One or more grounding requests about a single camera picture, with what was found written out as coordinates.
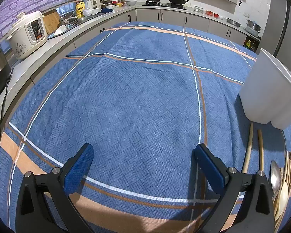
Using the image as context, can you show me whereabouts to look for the metal spoon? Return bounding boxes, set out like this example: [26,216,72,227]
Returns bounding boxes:
[270,161,282,199]

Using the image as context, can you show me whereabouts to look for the wooden cutting board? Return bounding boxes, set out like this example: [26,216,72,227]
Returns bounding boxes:
[42,12,61,31]

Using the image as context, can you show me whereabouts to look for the yellow bottle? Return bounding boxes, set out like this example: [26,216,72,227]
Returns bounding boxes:
[76,2,86,18]

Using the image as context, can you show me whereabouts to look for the white electric rice cooker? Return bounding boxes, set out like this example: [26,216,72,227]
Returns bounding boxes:
[5,11,48,60]

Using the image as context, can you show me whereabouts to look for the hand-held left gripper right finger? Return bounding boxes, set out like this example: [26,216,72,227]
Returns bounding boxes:
[192,144,275,233]

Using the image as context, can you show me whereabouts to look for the grey refrigerator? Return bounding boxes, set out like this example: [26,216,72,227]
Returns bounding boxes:
[264,0,291,59]

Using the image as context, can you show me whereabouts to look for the white utensil holder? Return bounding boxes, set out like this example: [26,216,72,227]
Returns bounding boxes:
[239,48,291,130]

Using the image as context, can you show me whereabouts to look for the gas stove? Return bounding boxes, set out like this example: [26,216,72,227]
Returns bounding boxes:
[143,1,187,8]

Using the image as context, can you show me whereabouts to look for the stainless steamer pot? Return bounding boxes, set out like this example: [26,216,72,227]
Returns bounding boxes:
[245,19,263,37]

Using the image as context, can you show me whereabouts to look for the metal basin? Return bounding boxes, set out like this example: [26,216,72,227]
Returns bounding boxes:
[225,17,243,27]

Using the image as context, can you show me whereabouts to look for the grey base cabinets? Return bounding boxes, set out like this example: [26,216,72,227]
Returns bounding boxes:
[30,8,248,83]

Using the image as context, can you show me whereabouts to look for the kitchen sink with faucet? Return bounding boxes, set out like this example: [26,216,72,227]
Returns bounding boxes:
[59,8,97,27]

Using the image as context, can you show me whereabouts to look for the printed window blind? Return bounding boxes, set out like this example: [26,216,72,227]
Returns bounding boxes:
[0,0,91,46]

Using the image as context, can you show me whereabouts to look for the cream plastic spoon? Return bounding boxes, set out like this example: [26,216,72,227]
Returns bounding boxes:
[274,182,289,221]

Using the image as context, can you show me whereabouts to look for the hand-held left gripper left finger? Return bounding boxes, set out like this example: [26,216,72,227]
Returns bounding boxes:
[15,143,94,233]

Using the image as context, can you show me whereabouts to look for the blue plaid tablecloth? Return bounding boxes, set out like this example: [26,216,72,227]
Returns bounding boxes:
[0,21,291,233]

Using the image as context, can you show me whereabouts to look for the light bamboo chopstick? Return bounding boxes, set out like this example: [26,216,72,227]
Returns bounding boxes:
[242,123,254,173]

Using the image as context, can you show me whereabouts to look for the dark brown wooden chopstick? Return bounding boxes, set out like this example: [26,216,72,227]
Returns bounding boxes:
[257,129,265,172]

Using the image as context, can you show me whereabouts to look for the white bowl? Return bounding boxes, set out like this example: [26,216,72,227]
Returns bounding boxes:
[53,25,67,36]

